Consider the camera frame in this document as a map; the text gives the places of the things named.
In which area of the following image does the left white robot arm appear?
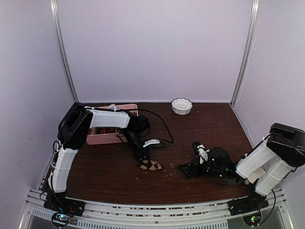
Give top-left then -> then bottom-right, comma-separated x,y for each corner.
44,103 -> 163,213

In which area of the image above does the pink divided storage box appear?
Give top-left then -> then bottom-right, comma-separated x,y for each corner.
86,104 -> 138,145

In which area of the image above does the brown argyle patterned sock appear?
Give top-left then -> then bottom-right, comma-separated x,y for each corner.
150,160 -> 162,171

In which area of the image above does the white scalloped ceramic bowl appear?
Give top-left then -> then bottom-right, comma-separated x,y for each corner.
171,98 -> 193,115

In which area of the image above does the aluminium front rail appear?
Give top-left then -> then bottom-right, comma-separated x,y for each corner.
23,187 -> 286,229

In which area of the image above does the aluminium corner post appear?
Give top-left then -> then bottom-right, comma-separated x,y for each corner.
230,0 -> 260,108
50,0 -> 79,102

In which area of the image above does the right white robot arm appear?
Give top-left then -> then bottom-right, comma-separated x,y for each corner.
178,123 -> 305,211

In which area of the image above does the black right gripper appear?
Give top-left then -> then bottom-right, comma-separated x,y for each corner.
179,157 -> 225,178

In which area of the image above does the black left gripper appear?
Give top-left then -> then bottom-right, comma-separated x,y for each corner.
122,129 -> 150,168

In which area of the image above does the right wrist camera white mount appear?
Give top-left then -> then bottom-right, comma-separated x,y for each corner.
192,141 -> 209,164

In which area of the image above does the right aluminium corner post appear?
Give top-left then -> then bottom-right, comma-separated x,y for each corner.
230,0 -> 260,108

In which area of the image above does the left aluminium corner post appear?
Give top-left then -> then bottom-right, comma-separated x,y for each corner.
50,0 -> 79,102

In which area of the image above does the pink white rolled sock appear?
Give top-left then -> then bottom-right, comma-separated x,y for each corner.
108,104 -> 118,111

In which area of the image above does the white paper cup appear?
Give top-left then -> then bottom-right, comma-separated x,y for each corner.
244,167 -> 265,185

